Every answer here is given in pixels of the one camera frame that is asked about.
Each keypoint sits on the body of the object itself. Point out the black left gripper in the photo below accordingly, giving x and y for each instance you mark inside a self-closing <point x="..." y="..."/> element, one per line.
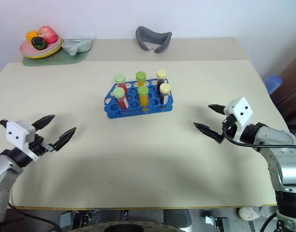
<point x="38" y="146"/>

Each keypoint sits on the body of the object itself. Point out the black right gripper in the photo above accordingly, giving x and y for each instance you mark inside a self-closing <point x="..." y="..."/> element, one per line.
<point x="231" y="128"/>

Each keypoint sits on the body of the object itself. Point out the dark liquid tube cream cap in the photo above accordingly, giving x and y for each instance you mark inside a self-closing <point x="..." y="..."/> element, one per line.
<point x="161" y="74"/>
<point x="165" y="95"/>

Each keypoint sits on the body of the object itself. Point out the orange liquid tube green cap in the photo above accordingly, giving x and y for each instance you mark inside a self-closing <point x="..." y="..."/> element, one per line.
<point x="143" y="96"/>
<point x="141" y="76"/>

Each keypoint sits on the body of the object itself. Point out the red liquid tube green cap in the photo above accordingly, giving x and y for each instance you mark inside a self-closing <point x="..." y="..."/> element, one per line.
<point x="121" y="99"/>
<point x="121" y="79"/>

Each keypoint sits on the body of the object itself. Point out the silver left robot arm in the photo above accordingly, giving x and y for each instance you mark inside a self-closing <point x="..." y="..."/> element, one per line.
<point x="3" y="166"/>

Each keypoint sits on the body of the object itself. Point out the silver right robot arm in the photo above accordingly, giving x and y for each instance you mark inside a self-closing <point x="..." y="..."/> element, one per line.
<point x="283" y="159"/>

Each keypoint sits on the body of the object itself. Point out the blue plastic test tube rack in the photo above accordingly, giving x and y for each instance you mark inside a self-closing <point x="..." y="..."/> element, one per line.
<point x="128" y="113"/>

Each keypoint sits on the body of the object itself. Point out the green placemat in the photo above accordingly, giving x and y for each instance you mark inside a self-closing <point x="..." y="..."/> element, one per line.
<point x="63" y="60"/>

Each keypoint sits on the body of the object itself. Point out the yellow plate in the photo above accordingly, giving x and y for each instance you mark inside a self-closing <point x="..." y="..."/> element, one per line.
<point x="41" y="57"/>

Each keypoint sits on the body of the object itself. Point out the pale green plate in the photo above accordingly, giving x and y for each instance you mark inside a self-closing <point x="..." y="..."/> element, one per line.
<point x="56" y="50"/>

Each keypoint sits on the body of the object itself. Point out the dark cabinet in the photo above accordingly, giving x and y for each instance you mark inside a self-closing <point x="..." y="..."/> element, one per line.
<point x="293" y="96"/>

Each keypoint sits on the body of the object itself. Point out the pink plate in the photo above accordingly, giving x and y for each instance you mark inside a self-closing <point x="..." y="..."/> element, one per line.
<point x="25" y="48"/>

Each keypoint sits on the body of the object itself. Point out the dark green toy fruit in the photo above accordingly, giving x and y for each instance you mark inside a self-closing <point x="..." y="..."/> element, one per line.
<point x="39" y="43"/>

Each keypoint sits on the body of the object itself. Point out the pink toy fruit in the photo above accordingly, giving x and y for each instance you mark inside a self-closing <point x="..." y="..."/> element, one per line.
<point x="49" y="35"/>

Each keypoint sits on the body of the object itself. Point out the orange toy fruit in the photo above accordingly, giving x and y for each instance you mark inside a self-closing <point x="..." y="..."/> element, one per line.
<point x="31" y="35"/>

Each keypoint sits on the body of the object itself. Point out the white shoe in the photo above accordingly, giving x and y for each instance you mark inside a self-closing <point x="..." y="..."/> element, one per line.
<point x="249" y="213"/>

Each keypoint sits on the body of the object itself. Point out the dark rounded base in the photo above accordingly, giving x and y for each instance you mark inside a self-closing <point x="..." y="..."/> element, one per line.
<point x="177" y="218"/>

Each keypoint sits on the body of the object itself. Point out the grey foam face pad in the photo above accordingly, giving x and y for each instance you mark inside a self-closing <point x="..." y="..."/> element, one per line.
<point x="140" y="39"/>

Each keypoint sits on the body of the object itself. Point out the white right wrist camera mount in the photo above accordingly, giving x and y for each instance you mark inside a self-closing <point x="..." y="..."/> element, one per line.
<point x="242" y="108"/>

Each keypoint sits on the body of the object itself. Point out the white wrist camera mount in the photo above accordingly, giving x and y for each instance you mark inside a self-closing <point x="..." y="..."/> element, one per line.
<point x="242" y="108"/>
<point x="15" y="131"/>

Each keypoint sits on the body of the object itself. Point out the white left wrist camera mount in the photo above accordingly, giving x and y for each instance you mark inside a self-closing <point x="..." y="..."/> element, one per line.
<point x="15" y="131"/>

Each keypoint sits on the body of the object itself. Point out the metal bracket under table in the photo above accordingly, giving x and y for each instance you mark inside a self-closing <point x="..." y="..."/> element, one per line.
<point x="217" y="222"/>

